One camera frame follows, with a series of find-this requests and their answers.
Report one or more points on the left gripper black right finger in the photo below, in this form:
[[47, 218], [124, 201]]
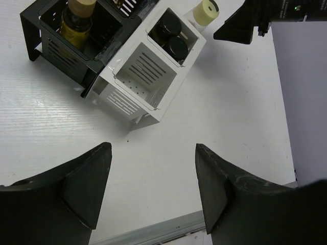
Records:
[[241, 208]]

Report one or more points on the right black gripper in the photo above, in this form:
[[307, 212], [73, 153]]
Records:
[[239, 27]]

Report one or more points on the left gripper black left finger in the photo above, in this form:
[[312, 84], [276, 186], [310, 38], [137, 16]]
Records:
[[59, 206]]

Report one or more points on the white bottle yellow cap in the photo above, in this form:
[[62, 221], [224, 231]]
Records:
[[203, 14]]

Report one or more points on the brown spice bottle black cap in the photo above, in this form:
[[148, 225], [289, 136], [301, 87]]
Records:
[[167, 27]]

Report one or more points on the yellow bottle gold cap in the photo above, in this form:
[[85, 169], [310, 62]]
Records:
[[76, 22]]

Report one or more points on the white two-slot organizer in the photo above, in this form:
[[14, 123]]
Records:
[[142, 78]]

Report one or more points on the black two-slot organizer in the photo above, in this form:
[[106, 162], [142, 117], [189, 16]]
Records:
[[113, 22]]

